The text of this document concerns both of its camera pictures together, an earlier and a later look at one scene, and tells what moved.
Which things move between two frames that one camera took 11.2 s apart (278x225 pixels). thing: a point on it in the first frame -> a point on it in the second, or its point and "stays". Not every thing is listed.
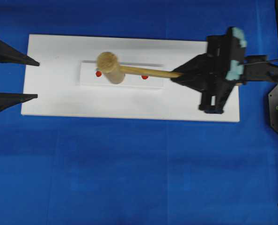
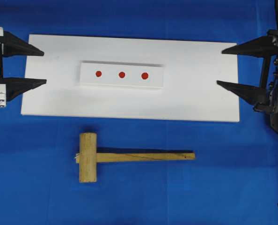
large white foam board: (60, 59) stays
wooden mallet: (108, 63) -> (88, 157)
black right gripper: (222, 50) -> (272, 98)
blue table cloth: (66, 170) stays
